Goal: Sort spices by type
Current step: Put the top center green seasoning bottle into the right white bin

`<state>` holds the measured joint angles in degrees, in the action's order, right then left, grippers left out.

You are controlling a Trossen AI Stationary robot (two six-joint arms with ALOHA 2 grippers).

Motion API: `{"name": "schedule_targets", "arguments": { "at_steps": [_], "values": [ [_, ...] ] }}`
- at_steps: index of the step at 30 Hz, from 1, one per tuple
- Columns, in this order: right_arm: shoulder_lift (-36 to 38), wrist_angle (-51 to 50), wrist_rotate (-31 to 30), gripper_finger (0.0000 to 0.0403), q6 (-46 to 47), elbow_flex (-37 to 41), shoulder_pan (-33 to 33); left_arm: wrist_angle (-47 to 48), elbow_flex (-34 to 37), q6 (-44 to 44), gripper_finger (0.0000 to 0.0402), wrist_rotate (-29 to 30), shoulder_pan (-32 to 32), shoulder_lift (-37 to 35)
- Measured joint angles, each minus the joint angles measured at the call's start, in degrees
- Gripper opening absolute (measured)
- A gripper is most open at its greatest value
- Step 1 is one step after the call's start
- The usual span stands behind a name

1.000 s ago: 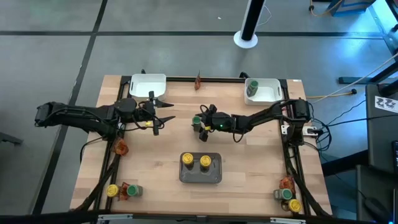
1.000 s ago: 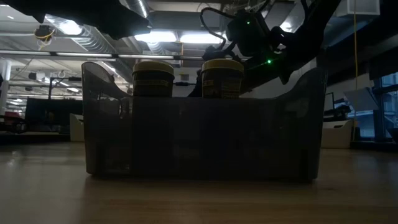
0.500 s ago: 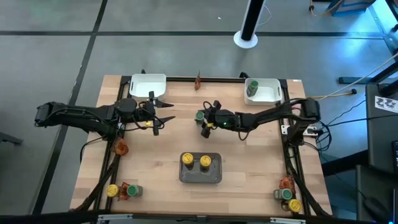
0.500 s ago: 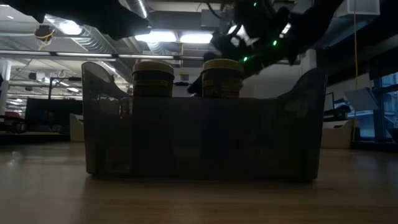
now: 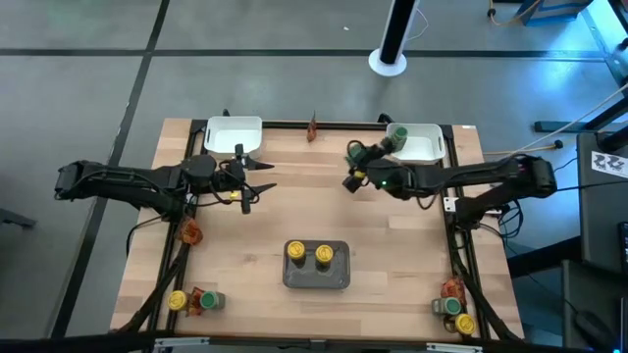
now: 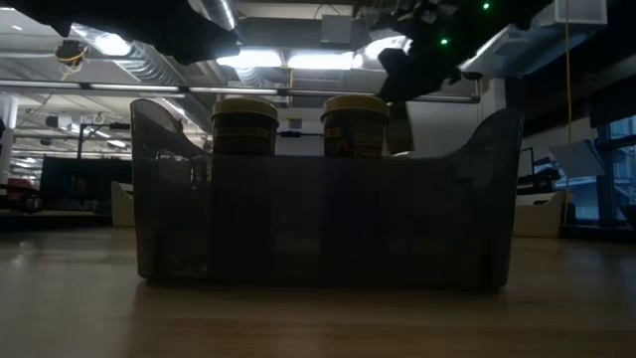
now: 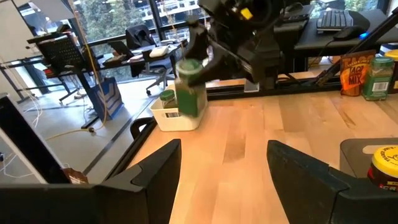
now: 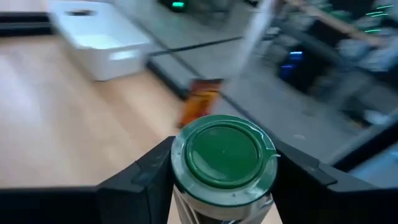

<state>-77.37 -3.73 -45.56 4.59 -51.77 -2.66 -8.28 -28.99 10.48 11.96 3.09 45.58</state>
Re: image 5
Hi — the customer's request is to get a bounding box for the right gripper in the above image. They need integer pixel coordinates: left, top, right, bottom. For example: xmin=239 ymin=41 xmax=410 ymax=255
xmin=341 ymin=140 xmax=394 ymax=194

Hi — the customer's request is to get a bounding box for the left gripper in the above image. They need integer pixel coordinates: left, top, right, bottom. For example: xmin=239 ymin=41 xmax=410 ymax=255
xmin=218 ymin=143 xmax=279 ymax=216

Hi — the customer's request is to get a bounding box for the green-lid spice jar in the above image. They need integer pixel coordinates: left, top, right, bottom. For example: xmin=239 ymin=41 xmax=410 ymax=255
xmin=198 ymin=289 xmax=226 ymax=311
xmin=431 ymin=296 xmax=463 ymax=317
xmin=345 ymin=140 xmax=367 ymax=163
xmin=390 ymin=126 xmax=410 ymax=152

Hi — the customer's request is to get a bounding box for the yellow-lid spice jar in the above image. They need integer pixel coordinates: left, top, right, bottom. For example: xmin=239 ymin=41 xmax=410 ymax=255
xmin=444 ymin=312 xmax=478 ymax=336
xmin=314 ymin=243 xmax=336 ymax=270
xmin=286 ymin=239 xmax=307 ymax=269
xmin=167 ymin=289 xmax=189 ymax=313

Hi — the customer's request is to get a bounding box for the white plastic bin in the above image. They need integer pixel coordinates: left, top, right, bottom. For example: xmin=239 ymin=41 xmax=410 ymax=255
xmin=385 ymin=122 xmax=446 ymax=166
xmin=203 ymin=115 xmax=264 ymax=156

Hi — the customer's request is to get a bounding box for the grey translucent plastic bin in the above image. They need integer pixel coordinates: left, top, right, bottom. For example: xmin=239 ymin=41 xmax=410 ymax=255
xmin=282 ymin=238 xmax=352 ymax=290

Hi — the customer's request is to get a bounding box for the black stand leg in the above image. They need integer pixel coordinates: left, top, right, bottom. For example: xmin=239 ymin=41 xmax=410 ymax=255
xmin=533 ymin=92 xmax=628 ymax=153

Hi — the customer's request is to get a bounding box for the black rig crossbar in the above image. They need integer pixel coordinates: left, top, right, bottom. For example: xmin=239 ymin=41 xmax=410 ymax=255
xmin=0 ymin=330 xmax=628 ymax=353

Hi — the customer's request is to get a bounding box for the grey floor object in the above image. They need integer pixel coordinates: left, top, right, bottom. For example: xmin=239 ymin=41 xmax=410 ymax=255
xmin=0 ymin=208 xmax=37 ymax=229

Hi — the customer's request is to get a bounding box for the white printed paper sheet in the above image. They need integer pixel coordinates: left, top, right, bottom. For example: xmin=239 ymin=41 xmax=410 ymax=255
xmin=591 ymin=150 xmax=628 ymax=178

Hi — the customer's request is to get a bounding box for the black side desk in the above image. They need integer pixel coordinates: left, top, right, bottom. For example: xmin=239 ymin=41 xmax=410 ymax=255
xmin=576 ymin=130 xmax=628 ymax=276

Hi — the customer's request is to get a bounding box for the grey metal beam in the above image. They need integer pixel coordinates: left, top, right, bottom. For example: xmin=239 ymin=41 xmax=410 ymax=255
xmin=581 ymin=0 xmax=628 ymax=84

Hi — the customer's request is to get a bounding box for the black phone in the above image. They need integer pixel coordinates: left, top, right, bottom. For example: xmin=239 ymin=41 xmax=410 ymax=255
xmin=617 ymin=221 xmax=628 ymax=274

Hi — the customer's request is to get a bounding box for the black computer mouse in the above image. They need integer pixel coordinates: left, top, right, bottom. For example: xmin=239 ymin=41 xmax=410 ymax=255
xmin=573 ymin=310 xmax=617 ymax=347

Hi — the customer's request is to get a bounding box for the black aluminium table frame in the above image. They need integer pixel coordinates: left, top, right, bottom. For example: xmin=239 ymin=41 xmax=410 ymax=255
xmin=113 ymin=108 xmax=525 ymax=344

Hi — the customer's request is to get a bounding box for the black and white post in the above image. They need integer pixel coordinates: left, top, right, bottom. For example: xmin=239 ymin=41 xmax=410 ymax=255
xmin=367 ymin=0 xmax=422 ymax=77

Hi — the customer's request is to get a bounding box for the silver crossbar bracket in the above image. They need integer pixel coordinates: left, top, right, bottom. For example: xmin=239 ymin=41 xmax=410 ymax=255
xmin=425 ymin=341 xmax=485 ymax=353
xmin=153 ymin=336 xmax=211 ymax=352

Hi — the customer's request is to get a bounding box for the tan cable with black plug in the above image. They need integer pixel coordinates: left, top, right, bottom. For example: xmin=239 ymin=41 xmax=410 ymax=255
xmin=483 ymin=139 xmax=564 ymax=157

